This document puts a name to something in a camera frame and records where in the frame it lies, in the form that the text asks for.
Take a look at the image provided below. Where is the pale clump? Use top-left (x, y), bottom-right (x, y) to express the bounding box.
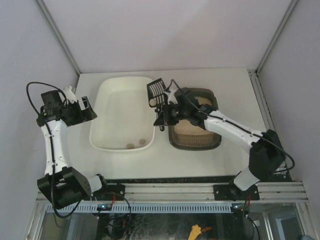
top-left (149, 99), bottom-right (156, 106)

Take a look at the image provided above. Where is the grey clump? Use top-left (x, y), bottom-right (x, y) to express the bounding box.
top-left (126, 143), bottom-right (135, 149)
top-left (139, 139), bottom-right (146, 145)

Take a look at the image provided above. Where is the black litter scoop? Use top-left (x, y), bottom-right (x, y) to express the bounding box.
top-left (146, 78), bottom-right (167, 132)

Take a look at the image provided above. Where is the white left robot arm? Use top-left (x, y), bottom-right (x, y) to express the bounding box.
top-left (36, 86), bottom-right (104, 210)

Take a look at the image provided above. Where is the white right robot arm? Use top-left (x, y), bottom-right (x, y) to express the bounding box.
top-left (148, 97), bottom-right (287, 192)

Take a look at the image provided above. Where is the beige cat litter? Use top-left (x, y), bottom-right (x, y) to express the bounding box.
top-left (173, 96), bottom-right (214, 136)

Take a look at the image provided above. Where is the dark grey litter box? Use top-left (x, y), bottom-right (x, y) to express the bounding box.
top-left (168, 88), bottom-right (222, 151)

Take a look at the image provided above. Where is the white plastic bin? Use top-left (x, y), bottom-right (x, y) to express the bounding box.
top-left (89, 76), bottom-right (156, 152)

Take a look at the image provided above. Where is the yellow toy figure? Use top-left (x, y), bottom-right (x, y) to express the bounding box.
top-left (188, 224), bottom-right (202, 240)

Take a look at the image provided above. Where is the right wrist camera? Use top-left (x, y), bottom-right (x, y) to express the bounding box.
top-left (174, 87), bottom-right (195, 106)

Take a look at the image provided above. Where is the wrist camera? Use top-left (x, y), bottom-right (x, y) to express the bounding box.
top-left (40, 90), bottom-right (63, 112)
top-left (174, 87), bottom-right (195, 106)

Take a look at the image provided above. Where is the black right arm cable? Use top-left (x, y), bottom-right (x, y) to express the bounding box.
top-left (166, 79), bottom-right (296, 176)

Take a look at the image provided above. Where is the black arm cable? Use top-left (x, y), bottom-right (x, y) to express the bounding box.
top-left (166, 79), bottom-right (296, 176)
top-left (26, 81), bottom-right (83, 218)

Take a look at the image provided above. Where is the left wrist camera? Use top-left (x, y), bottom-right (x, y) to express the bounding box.
top-left (40, 90), bottom-right (63, 112)

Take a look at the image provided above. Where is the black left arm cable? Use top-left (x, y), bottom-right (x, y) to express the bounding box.
top-left (26, 81), bottom-right (83, 218)

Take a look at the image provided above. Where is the aluminium frame rail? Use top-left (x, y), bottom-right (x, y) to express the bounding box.
top-left (34, 181), bottom-right (309, 202)

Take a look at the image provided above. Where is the grey slotted cable duct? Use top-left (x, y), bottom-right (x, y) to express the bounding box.
top-left (74, 202), bottom-right (233, 214)

